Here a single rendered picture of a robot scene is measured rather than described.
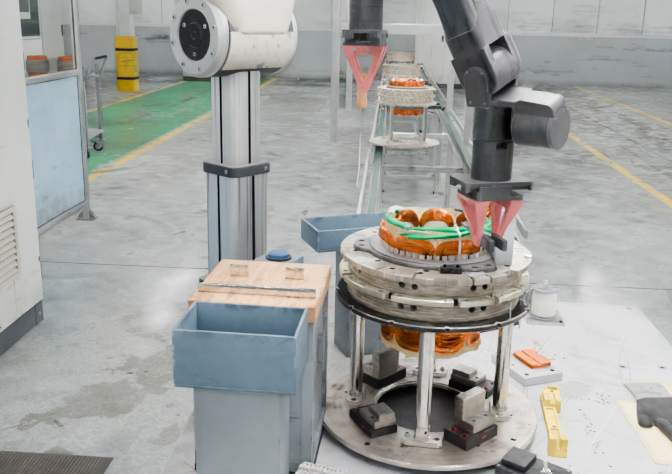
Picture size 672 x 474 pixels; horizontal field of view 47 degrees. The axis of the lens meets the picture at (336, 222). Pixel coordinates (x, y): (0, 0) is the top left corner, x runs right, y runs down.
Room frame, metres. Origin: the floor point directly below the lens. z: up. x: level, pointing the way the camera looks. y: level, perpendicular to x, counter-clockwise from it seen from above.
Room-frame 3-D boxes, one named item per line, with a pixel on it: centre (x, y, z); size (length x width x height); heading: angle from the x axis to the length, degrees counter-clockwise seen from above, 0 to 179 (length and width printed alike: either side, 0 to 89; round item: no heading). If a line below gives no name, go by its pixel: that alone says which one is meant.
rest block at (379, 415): (1.16, -0.08, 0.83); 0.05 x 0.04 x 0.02; 26
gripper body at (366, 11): (1.33, -0.04, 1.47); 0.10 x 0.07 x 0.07; 170
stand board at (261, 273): (1.14, 0.11, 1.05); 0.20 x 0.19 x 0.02; 174
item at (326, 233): (1.53, -0.06, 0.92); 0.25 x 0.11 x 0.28; 110
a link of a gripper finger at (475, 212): (1.07, -0.22, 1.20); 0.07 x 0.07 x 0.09; 14
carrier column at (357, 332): (1.27, -0.04, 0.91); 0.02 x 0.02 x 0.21
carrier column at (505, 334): (1.22, -0.30, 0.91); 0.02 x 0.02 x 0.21
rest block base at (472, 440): (1.14, -0.23, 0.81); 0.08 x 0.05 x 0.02; 130
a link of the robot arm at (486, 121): (1.06, -0.22, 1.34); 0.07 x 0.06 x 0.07; 49
